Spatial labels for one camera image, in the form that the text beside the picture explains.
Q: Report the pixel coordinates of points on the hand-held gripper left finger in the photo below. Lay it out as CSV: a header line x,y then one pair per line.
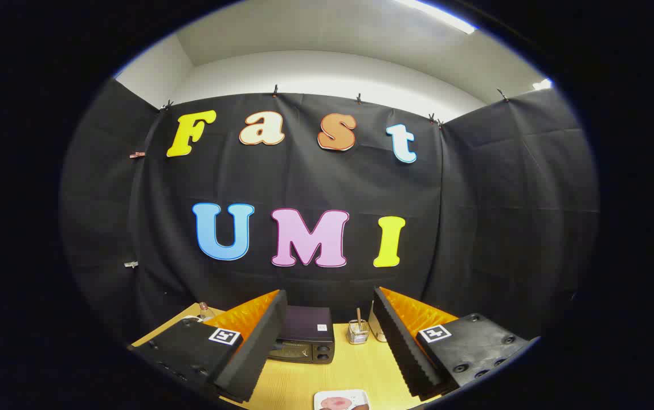
x,y
261,341

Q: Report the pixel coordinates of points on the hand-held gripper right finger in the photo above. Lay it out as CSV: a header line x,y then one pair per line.
x,y
401,341

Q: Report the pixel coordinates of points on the black toaster oven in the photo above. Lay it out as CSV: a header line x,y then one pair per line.
x,y
307,327

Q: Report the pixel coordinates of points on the white square plate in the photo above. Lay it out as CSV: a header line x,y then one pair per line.
x,y
341,394

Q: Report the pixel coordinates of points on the pink ham slice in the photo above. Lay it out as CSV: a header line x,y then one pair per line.
x,y
335,404

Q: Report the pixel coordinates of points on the white bread toaster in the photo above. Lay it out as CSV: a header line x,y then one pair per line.
x,y
376,331

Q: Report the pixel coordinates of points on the clear plastic water bottle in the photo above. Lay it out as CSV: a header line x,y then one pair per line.
x,y
206,312

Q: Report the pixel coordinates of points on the black backdrop cloth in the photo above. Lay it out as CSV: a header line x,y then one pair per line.
x,y
304,182

